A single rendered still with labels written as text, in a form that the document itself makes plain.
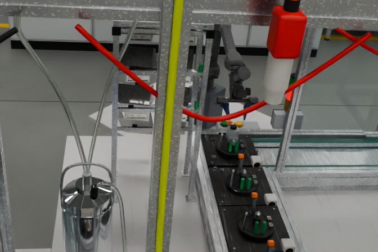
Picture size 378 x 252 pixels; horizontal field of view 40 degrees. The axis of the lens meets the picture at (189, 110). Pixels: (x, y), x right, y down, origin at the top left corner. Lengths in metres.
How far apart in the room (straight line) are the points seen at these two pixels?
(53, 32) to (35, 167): 1.90
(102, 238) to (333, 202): 1.24
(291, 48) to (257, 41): 4.72
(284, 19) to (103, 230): 0.85
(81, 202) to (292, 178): 1.21
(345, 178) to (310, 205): 0.22
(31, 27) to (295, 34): 4.65
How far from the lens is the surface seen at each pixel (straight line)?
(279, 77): 0.85
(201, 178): 2.20
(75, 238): 1.45
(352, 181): 2.47
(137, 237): 2.07
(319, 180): 2.40
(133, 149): 2.50
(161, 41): 0.84
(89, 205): 1.37
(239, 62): 2.29
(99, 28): 5.30
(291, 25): 0.81
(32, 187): 3.66
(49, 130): 4.19
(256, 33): 5.50
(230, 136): 2.30
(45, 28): 5.34
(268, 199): 2.11
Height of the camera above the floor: 2.33
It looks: 31 degrees down
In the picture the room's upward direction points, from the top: 6 degrees clockwise
